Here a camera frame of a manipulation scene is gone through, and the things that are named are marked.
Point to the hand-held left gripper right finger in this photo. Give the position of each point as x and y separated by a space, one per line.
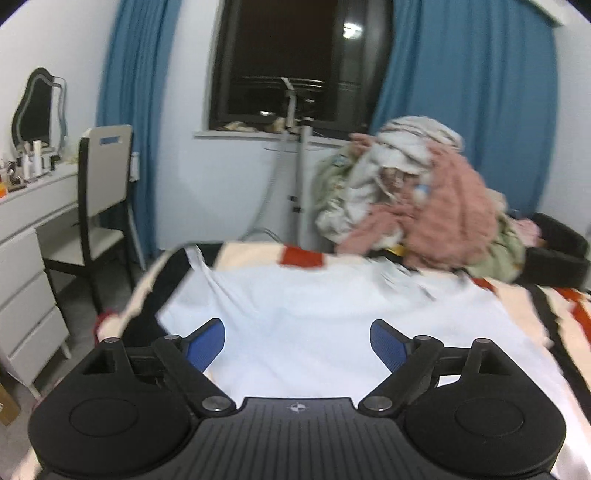
387 344

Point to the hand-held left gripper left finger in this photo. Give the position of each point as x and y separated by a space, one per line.
208 342

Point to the white t-shirt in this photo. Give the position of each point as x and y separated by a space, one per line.
318 323

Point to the pile of clothes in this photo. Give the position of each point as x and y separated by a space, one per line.
415 203

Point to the black armchair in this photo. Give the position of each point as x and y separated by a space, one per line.
556 251

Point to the white dressing table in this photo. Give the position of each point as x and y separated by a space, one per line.
32 258

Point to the cardboard box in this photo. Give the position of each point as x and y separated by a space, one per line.
8 404

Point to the grey metal stand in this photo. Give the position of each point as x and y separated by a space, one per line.
300 152

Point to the blue curtain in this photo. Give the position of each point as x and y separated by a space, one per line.
466 92
134 115

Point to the cosmetic bottles on dresser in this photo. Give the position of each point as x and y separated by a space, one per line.
30 161

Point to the wavy framed mirror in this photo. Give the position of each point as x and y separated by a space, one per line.
39 108

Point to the dark window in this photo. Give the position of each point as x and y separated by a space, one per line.
295 64

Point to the white chair with black frame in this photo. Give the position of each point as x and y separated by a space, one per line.
99 198

